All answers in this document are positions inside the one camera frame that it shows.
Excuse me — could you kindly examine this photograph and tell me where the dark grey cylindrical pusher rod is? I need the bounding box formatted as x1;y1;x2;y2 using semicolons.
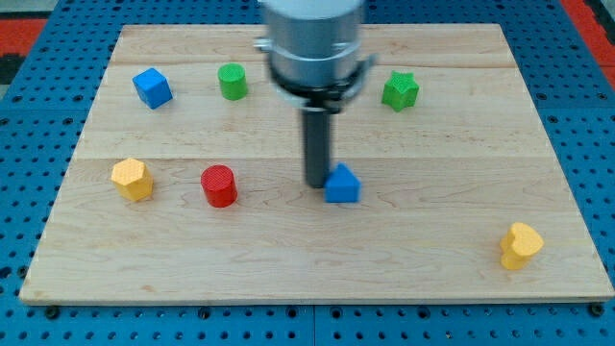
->
302;110;332;188

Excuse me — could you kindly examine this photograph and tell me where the blue triangle block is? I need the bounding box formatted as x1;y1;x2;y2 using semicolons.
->
324;162;361;203

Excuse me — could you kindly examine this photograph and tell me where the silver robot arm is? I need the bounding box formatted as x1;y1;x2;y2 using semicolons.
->
255;0;375;188

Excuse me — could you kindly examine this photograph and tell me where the yellow heart block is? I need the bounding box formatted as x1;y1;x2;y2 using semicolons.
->
500;222;545;270

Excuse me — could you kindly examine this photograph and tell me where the green star block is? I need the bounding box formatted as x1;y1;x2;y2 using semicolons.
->
381;71;420;112

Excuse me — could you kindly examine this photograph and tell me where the green cylinder block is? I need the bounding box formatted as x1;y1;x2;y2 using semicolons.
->
217;62;248;101

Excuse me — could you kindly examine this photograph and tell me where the red cylinder block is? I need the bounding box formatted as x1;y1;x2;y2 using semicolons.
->
201;164;237;208

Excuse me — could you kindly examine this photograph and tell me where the light wooden board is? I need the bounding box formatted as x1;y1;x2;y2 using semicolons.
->
20;24;614;306

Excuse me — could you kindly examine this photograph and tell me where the blue cube block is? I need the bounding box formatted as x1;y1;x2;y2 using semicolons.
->
133;68;173;110

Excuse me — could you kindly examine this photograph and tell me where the yellow hexagon block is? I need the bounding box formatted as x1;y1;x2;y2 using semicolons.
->
111;158;154;202

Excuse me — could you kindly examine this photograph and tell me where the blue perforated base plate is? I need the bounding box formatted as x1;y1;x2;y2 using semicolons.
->
1;0;614;345

